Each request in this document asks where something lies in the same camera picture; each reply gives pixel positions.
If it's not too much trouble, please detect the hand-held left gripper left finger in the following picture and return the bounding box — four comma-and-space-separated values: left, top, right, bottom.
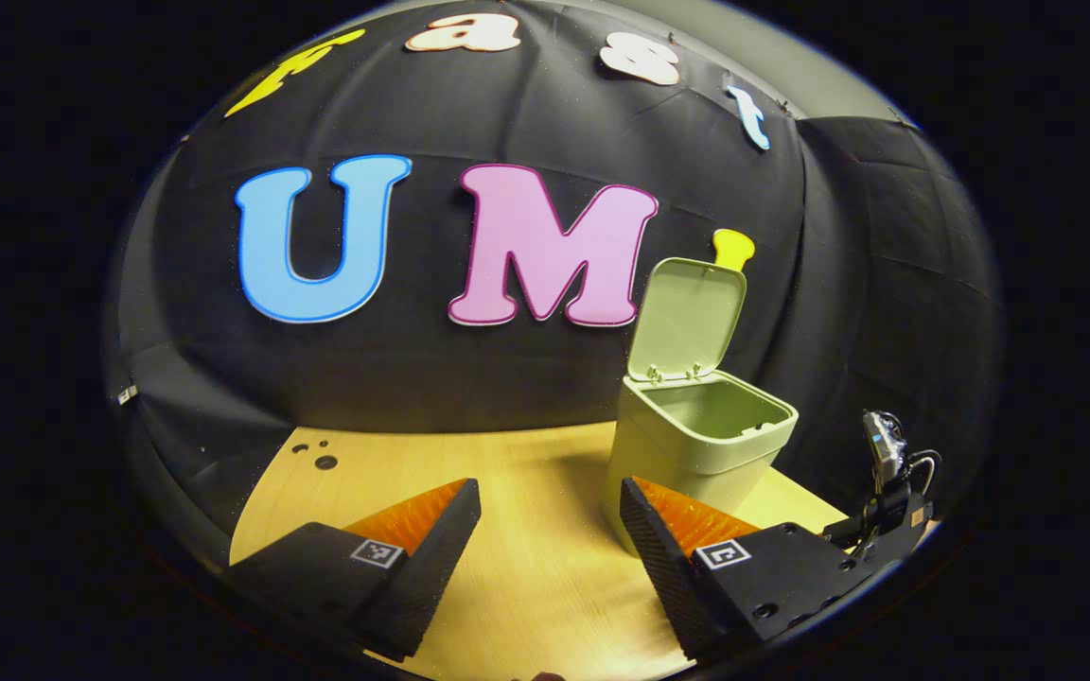
228, 478, 484, 663

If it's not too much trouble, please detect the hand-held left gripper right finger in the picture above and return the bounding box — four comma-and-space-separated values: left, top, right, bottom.
619, 476, 887, 663

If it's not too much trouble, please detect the pale green desktop garbage bin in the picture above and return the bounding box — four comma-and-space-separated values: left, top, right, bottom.
602, 257, 800, 559

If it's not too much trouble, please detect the wooden desktop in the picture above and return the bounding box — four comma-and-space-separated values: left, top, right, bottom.
228, 421, 853, 681

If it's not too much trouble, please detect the black backdrop cloth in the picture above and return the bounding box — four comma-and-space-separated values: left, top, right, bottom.
105, 0, 1005, 568

